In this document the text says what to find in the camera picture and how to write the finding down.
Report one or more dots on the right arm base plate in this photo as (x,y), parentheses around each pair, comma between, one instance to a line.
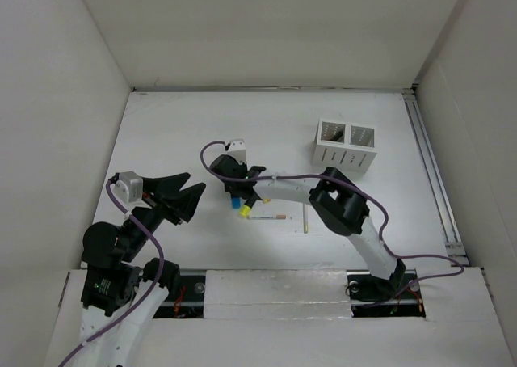
(368,300)

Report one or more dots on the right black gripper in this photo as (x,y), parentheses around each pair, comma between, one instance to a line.
(237,163)

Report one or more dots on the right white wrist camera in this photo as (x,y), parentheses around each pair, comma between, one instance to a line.
(236,149)

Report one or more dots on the orange cap highlighter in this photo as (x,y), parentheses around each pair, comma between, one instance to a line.
(338,136)

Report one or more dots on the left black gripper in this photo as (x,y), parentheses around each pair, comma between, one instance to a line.
(169,185)

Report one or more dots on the aluminium rail right side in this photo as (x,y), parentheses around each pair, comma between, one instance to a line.
(451,235)

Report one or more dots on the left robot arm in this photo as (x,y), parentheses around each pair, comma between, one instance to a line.
(127,274)

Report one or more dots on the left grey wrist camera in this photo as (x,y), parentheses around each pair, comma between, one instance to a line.
(128,187)

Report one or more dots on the thin white yellow pencil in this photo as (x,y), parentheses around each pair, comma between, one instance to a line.
(305,215)

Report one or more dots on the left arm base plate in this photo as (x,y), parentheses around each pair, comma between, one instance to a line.
(188,300)

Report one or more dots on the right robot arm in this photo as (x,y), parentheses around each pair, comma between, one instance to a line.
(337,201)

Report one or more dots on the white slotted pen holder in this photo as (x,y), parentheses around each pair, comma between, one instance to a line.
(356,153)

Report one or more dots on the blue cap highlighter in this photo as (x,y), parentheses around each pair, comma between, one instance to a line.
(235,202)

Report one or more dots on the yellow cap black highlighter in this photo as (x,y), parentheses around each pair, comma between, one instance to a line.
(245,210)

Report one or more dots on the white pen brown tip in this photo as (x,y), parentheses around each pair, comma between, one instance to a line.
(268,217)

